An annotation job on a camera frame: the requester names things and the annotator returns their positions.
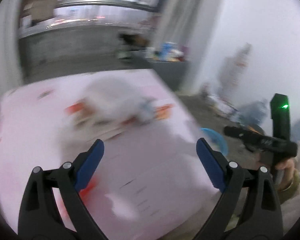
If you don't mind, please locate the grey curtain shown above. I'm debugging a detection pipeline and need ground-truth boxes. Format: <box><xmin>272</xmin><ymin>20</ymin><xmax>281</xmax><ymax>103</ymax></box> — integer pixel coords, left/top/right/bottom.
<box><xmin>150</xmin><ymin>0</ymin><xmax>222</xmax><ymax>49</ymax></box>

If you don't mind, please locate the person's right hand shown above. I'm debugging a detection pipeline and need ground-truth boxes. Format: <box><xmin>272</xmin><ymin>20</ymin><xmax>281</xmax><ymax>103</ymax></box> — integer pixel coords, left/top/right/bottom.
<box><xmin>275</xmin><ymin>158</ymin><xmax>295</xmax><ymax>170</ymax></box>

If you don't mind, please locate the white plastic bag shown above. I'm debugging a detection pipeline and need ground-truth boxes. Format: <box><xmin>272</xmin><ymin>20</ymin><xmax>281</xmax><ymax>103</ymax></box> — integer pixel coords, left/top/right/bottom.
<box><xmin>83</xmin><ymin>76</ymin><xmax>146</xmax><ymax>122</ymax></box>

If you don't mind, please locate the rolled printed wallpaper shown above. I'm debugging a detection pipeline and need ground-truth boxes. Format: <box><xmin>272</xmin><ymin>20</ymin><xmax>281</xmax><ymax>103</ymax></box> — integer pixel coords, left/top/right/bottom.
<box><xmin>218</xmin><ymin>43</ymin><xmax>252</xmax><ymax>99</ymax></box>

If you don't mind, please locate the blue detergent bottle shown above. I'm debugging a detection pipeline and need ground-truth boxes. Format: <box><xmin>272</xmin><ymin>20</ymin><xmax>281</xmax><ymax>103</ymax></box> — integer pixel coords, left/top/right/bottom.
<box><xmin>159</xmin><ymin>42</ymin><xmax>175</xmax><ymax>61</ymax></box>

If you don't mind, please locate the metal balcony railing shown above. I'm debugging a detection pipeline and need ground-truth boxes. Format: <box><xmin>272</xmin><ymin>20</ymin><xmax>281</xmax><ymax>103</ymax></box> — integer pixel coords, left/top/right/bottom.
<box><xmin>17</xmin><ymin>0</ymin><xmax>161</xmax><ymax>41</ymax></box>

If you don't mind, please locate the dark grey cabinet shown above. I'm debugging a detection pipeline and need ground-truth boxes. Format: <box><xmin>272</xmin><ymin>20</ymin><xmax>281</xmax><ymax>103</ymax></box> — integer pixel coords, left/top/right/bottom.
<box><xmin>132</xmin><ymin>51</ymin><xmax>189</xmax><ymax>91</ymax></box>

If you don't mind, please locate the red plastic bag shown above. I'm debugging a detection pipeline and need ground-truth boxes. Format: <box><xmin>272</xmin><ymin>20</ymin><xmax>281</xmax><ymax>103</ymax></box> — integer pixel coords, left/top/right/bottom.
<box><xmin>57</xmin><ymin>175</ymin><xmax>100</xmax><ymax>218</ymax></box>

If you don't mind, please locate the blue plastic waste basket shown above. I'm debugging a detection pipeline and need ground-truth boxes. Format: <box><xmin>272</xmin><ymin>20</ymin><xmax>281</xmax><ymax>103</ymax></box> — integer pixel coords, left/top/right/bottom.
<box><xmin>201</xmin><ymin>128</ymin><xmax>229</xmax><ymax>157</ymax></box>

